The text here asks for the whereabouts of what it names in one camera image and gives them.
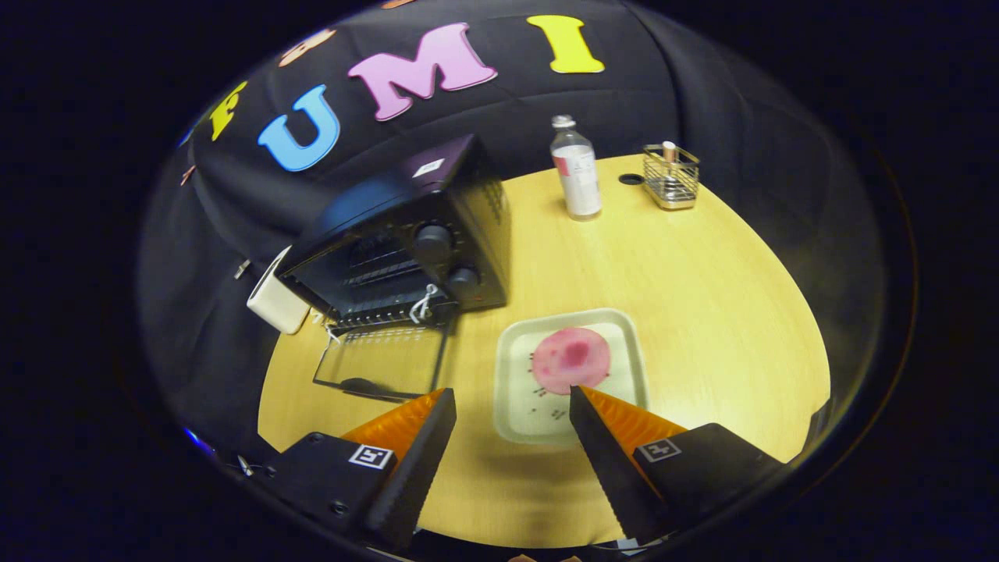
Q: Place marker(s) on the pink cloth clip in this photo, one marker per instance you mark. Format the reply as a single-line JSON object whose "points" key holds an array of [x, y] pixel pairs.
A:
{"points": [[187, 176]]}

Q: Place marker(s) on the white bread toaster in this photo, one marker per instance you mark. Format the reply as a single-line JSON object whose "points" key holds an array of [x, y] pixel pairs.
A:
{"points": [[277, 304]]}

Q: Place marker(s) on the pink round food slice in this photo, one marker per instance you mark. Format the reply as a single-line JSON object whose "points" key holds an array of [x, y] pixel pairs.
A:
{"points": [[570, 359]]}

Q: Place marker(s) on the black toaster oven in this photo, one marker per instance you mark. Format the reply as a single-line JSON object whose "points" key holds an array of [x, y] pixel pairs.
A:
{"points": [[460, 203]]}

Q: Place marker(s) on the black round table grommet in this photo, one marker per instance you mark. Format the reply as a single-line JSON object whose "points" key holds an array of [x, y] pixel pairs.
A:
{"points": [[631, 179]]}

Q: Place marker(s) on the white cloth clip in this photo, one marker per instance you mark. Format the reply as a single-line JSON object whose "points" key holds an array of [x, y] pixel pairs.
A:
{"points": [[242, 269]]}

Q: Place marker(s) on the clear plastic bottle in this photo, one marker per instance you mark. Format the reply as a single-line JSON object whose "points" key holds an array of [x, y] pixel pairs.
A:
{"points": [[579, 179]]}

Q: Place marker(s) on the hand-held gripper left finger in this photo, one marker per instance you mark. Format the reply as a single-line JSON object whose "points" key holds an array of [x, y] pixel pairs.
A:
{"points": [[417, 468]]}

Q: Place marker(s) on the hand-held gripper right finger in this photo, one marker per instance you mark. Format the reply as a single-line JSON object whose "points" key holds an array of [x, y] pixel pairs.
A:
{"points": [[609, 468]]}

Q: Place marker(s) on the cream food tray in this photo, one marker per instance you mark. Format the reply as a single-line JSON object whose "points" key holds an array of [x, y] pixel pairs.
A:
{"points": [[523, 414]]}

